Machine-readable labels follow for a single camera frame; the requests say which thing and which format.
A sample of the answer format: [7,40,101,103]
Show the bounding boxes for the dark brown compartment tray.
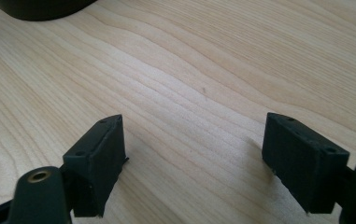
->
[0,0,99,22]

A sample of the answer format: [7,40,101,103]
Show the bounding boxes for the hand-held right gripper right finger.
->
[262,112,351,215]

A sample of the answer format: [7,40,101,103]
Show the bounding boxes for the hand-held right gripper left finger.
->
[62,114,130,218]

